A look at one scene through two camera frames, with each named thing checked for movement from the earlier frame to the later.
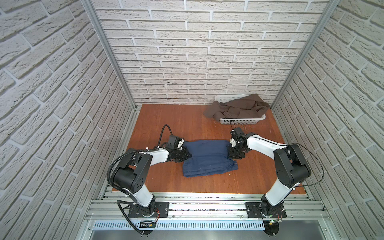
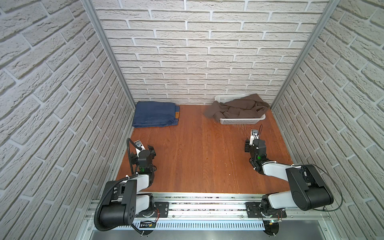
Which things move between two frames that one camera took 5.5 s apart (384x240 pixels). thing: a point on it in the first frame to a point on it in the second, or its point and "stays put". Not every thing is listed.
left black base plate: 161,209 stays put
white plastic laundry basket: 223,98 stays put
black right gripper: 231,155 to 247,145
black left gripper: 187,155 to 151,150
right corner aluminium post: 330,6 stays put
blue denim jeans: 208,157 to 150,114
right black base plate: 253,210 stays put
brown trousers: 251,106 stays put
